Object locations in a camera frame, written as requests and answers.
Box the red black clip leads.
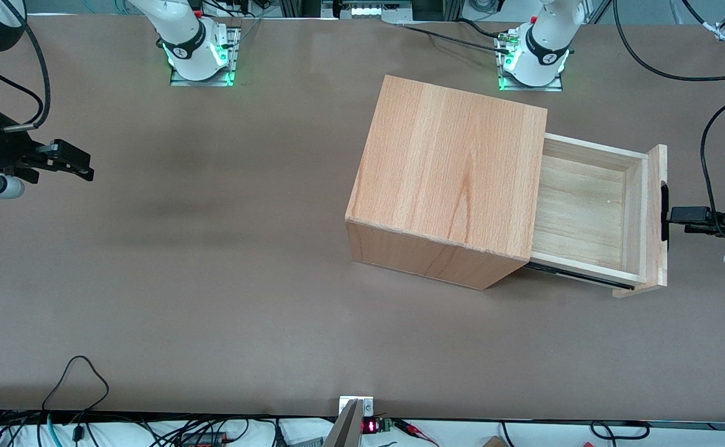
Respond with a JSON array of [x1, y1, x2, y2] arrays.
[[393, 418, 439, 447]]

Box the light wooden cabinet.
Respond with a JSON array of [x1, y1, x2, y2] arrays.
[[345, 74, 548, 291]]

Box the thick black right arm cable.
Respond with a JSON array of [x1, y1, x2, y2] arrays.
[[1, 0, 51, 132]]

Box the thin black overhead cable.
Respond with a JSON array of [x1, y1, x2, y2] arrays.
[[681, 0, 725, 56]]

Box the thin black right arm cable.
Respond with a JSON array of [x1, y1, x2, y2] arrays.
[[0, 51, 45, 125]]

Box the small metal bracket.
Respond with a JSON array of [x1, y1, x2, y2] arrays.
[[339, 395, 375, 418]]

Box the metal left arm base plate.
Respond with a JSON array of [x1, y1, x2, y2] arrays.
[[497, 30, 563, 93]]

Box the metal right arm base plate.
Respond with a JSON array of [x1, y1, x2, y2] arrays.
[[169, 25, 242, 87]]

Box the long black table cable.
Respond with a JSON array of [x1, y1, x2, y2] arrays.
[[396, 22, 513, 53]]

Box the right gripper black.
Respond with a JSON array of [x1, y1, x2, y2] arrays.
[[0, 117, 95, 184]]

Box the white power strip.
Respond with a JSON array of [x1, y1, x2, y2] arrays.
[[336, 0, 414, 21]]

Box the thin grey cable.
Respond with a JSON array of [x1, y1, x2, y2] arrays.
[[235, 16, 265, 49]]

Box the aluminium camera post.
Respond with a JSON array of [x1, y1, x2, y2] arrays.
[[323, 399, 364, 447]]

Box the orange black device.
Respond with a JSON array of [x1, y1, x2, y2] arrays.
[[178, 431, 227, 447]]

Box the light wooden drawer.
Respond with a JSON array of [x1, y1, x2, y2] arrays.
[[527, 132, 669, 299]]

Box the short black table cable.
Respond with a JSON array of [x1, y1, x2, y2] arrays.
[[455, 17, 507, 39]]

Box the flat black cable loop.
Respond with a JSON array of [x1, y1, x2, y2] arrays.
[[590, 420, 651, 441]]

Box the black looped cable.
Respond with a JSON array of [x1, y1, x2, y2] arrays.
[[42, 355, 110, 429]]

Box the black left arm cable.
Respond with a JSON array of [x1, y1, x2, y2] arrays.
[[613, 0, 725, 238]]

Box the black drawer slide rail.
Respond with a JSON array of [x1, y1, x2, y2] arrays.
[[526, 261, 636, 291]]

